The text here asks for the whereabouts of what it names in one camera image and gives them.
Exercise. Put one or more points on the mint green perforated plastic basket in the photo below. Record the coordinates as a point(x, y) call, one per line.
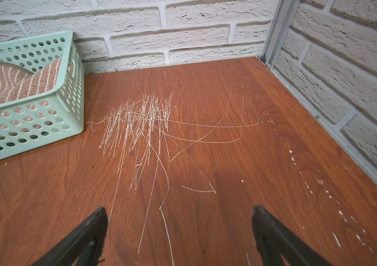
point(42, 119)

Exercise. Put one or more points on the pink striped square dishcloth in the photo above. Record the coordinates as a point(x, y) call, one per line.
point(17, 82)

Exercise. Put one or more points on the aluminium corner post right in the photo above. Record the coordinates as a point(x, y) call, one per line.
point(281, 22)

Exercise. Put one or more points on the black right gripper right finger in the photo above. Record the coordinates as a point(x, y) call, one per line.
point(278, 245)

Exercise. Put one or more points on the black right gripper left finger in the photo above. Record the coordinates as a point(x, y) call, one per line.
point(81, 247)

